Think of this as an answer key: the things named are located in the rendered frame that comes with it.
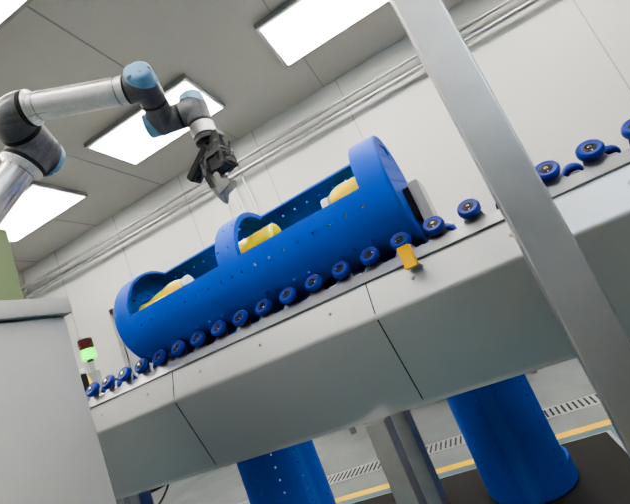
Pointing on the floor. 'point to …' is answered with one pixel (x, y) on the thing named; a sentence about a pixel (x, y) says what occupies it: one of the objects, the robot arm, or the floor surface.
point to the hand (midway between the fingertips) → (223, 200)
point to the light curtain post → (537, 227)
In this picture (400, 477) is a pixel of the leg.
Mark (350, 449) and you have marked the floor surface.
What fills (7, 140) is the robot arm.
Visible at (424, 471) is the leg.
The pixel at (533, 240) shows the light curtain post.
